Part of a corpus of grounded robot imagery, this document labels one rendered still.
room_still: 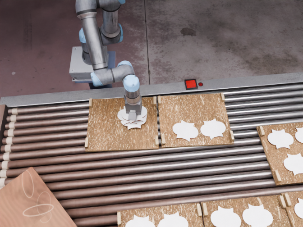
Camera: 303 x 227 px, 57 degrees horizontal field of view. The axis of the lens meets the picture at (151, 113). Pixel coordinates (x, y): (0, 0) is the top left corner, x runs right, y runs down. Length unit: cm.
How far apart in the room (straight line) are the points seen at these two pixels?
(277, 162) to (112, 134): 92
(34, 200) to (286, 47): 311
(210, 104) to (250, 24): 222
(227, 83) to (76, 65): 100
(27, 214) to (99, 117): 63
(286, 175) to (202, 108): 58
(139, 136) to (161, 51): 185
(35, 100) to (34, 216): 76
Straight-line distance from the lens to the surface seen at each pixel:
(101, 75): 141
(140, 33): 350
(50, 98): 186
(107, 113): 168
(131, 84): 134
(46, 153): 167
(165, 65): 314
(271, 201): 158
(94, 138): 162
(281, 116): 185
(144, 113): 160
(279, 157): 169
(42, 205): 144
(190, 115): 167
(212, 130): 163
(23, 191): 149
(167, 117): 165
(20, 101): 192
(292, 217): 160
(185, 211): 146
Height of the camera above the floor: 235
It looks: 58 degrees down
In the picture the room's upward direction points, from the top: straight up
